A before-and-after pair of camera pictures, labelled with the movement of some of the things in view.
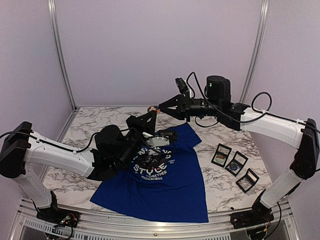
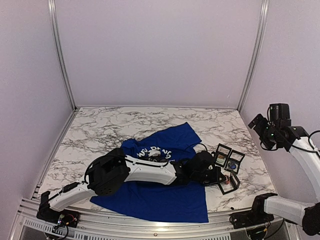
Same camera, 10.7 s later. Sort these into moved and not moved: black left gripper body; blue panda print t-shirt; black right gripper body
Moved: black right gripper body; black left gripper body
Not moved: blue panda print t-shirt
